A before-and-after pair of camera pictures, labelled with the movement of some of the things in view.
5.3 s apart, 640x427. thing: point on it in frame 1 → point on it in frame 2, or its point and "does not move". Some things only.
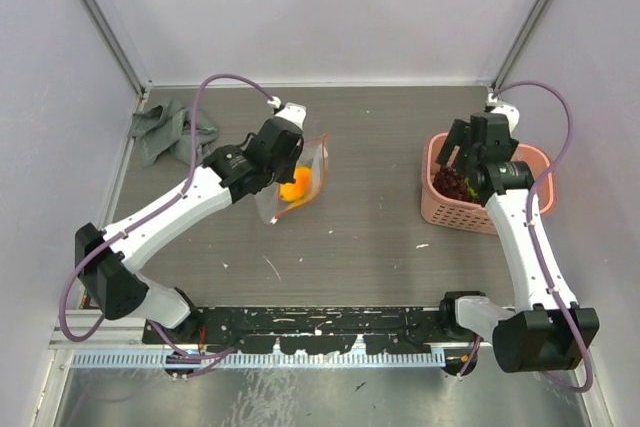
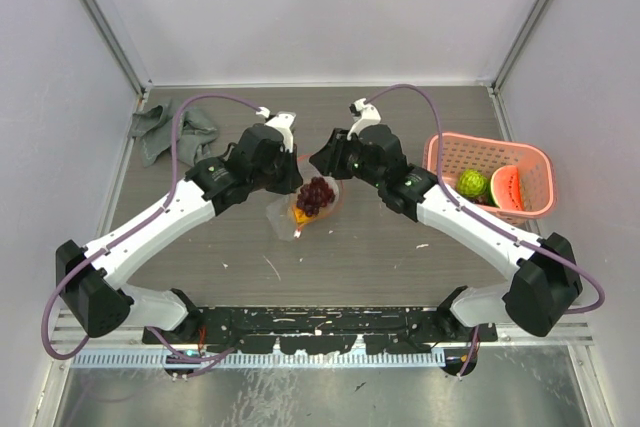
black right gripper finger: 458,134 → 336,158
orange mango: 299,188 → 301,217
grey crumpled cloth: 167,126 does not move
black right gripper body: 470,157 → 365,173
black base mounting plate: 379,329 does not move
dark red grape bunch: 448,181 → 315,195
